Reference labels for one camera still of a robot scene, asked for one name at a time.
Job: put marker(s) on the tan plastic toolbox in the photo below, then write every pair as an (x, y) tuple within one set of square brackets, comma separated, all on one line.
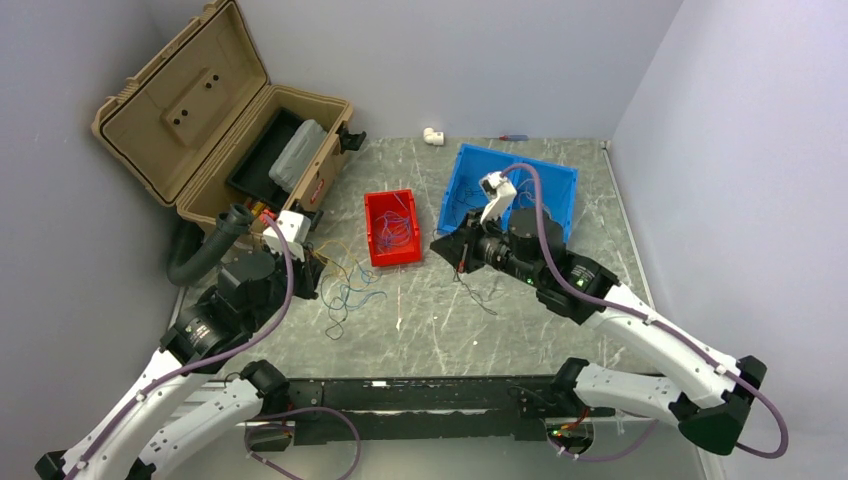
[(195, 111)]

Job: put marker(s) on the red plastic bin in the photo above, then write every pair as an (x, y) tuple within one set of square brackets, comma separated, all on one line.
[(392, 228)]

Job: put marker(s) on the black toolbox tray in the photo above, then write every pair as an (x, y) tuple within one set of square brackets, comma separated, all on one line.
[(251, 174)]

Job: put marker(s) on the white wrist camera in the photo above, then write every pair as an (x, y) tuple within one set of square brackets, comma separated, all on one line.
[(287, 225), (500, 193)]

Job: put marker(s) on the blue plastic bin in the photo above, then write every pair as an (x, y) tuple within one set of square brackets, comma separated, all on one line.
[(472, 163)]

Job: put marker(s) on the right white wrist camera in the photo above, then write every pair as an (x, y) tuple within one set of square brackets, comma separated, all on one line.
[(500, 193)]

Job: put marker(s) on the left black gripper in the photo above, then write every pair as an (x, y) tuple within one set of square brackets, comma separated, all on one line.
[(310, 270)]

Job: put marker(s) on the grey plastic case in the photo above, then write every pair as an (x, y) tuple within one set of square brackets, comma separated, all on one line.
[(292, 162)]

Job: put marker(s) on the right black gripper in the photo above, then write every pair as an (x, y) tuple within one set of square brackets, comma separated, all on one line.
[(452, 246)]

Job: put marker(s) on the red blue screwdriver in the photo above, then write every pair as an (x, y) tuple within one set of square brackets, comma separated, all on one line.
[(513, 138)]

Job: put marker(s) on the white pipe elbow fitting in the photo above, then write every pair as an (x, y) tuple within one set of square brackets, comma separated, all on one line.
[(433, 137)]

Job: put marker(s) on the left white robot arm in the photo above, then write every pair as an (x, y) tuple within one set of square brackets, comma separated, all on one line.
[(138, 439)]

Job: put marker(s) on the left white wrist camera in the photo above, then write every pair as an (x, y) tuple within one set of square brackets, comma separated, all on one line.
[(287, 225)]

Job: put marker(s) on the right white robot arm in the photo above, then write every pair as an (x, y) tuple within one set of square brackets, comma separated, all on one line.
[(706, 395)]

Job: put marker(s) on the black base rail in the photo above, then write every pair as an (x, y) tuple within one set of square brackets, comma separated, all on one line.
[(520, 407)]

